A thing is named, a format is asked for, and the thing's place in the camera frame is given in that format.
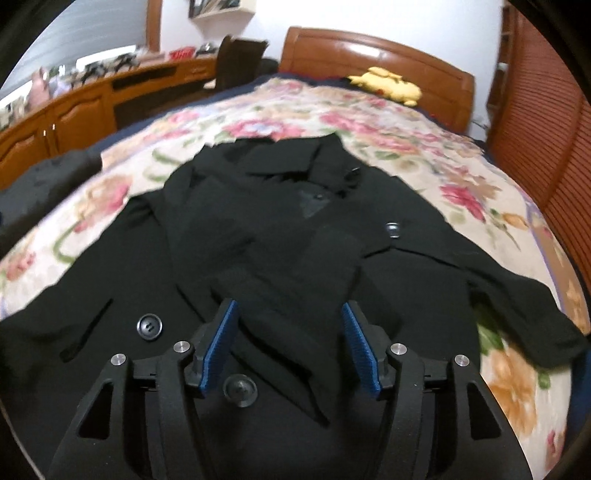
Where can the pink figure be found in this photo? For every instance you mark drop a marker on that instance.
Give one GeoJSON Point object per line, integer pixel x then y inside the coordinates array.
{"type": "Point", "coordinates": [39, 87]}

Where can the yellow plush toy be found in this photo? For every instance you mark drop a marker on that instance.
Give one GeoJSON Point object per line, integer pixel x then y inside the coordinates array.
{"type": "Point", "coordinates": [388, 83]}

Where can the white wall shelf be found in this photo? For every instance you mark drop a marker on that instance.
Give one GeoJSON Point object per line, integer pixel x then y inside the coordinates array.
{"type": "Point", "coordinates": [217, 7]}

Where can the red basket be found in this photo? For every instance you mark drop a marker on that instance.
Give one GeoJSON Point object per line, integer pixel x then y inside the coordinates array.
{"type": "Point", "coordinates": [181, 54]}

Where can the dark grey jacket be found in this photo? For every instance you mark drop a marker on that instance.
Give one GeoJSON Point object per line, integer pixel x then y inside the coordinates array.
{"type": "Point", "coordinates": [37, 184]}

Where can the grey window blind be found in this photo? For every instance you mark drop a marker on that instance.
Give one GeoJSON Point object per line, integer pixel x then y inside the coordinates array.
{"type": "Point", "coordinates": [83, 32]}

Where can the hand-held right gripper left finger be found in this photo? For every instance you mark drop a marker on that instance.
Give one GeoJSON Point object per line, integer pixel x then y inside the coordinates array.
{"type": "Point", "coordinates": [220, 348]}

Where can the navy bed sheet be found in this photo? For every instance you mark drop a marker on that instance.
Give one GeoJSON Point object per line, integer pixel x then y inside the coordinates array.
{"type": "Point", "coordinates": [249, 81]}

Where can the wooden desk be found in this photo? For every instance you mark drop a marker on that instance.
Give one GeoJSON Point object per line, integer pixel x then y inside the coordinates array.
{"type": "Point", "coordinates": [78, 110]}

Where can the floral blanket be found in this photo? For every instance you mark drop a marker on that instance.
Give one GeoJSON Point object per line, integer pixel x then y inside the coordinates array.
{"type": "Point", "coordinates": [415, 138]}

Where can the row of dark figurines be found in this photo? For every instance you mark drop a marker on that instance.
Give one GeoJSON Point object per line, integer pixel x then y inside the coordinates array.
{"type": "Point", "coordinates": [99, 67]}

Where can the dark brown chair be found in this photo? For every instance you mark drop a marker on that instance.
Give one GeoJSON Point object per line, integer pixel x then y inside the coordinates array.
{"type": "Point", "coordinates": [238, 60]}

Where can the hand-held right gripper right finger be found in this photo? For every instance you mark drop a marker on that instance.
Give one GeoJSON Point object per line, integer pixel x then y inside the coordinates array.
{"type": "Point", "coordinates": [362, 350]}

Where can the black coat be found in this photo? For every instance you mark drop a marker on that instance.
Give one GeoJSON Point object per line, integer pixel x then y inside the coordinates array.
{"type": "Point", "coordinates": [277, 230]}

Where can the wooden bed headboard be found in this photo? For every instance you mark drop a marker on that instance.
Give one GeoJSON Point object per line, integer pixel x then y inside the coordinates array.
{"type": "Point", "coordinates": [369, 50]}

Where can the wooden louvered wardrobe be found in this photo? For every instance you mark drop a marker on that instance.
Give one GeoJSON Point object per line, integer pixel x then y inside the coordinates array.
{"type": "Point", "coordinates": [545, 115]}

